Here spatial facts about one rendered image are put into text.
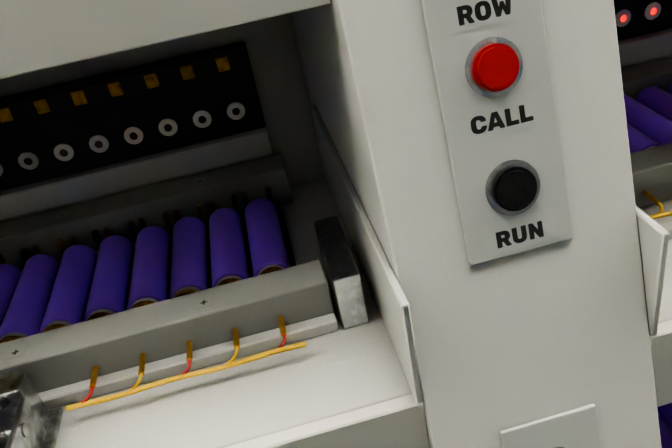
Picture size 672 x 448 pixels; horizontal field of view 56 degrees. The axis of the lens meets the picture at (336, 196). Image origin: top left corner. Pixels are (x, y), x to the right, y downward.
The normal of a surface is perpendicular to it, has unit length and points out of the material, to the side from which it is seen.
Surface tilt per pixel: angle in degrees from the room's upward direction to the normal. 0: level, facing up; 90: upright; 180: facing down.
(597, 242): 90
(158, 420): 17
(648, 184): 107
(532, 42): 90
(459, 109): 90
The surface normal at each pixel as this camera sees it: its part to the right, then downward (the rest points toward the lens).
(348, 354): -0.17, -0.84
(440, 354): 0.14, 0.22
